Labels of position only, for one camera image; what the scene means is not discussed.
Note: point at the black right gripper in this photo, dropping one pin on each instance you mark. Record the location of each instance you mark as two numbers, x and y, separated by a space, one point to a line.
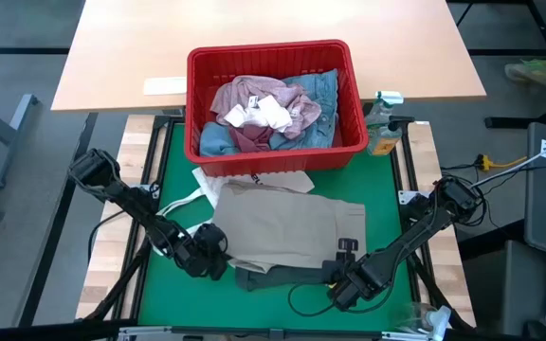
358 279

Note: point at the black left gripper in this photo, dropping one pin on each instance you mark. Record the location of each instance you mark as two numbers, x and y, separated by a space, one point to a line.
204 251

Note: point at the beige khaki shorts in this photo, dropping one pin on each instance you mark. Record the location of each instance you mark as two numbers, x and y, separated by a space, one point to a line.
278 222

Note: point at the dark green shirt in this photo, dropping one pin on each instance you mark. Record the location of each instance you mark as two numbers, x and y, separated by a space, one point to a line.
278 278

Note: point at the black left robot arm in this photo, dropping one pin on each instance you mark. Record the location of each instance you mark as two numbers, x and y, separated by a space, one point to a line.
126 196

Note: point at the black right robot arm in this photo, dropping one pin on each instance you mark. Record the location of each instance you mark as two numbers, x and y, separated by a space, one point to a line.
420 227

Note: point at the red plastic laundry basket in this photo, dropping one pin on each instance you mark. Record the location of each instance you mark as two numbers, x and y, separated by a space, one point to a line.
197 95

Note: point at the green table mat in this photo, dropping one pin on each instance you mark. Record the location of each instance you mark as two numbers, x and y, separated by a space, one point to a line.
197 303

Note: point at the white canvas tote bag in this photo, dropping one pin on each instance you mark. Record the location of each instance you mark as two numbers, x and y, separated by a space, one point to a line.
206 182

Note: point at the clear bottle with orange label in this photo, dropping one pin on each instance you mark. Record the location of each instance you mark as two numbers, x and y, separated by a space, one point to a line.
384 144

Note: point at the clear spray bottle white trigger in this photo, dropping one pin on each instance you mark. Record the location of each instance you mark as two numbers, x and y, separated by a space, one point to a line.
439 316

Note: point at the white garment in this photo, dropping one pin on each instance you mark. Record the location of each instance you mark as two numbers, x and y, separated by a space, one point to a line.
273 113

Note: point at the blue denim garment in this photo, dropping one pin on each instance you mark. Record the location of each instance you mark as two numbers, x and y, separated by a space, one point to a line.
325 95

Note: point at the white paper sheet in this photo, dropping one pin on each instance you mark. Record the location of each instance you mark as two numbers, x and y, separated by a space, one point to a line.
164 86

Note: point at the mauve pink garment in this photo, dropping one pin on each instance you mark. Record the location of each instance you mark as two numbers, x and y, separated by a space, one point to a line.
254 87

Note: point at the grey metal table leg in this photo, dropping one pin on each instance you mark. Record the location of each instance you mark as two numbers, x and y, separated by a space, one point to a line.
14 135

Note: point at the light wooden desk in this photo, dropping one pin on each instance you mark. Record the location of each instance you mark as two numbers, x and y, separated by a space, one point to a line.
254 23

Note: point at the person's foot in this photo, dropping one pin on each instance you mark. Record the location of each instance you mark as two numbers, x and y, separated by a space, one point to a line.
529 72

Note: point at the black metal frame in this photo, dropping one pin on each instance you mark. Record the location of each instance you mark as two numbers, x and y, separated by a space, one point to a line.
111 291

